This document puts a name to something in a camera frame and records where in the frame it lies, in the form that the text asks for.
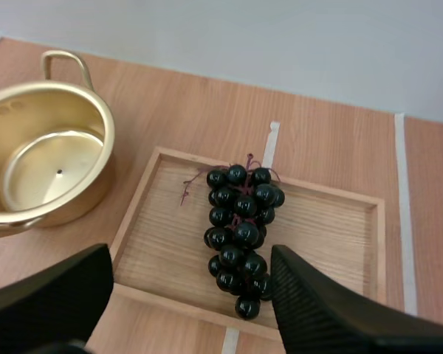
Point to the shallow wooden tray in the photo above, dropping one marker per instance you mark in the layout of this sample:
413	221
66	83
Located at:
317	236

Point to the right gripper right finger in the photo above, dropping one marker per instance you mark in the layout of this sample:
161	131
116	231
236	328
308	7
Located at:
317	313

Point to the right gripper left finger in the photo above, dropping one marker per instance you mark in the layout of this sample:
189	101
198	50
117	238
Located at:
55	295

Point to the bunch of dark toy grapes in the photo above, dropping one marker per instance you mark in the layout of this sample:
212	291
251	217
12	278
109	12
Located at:
240	228

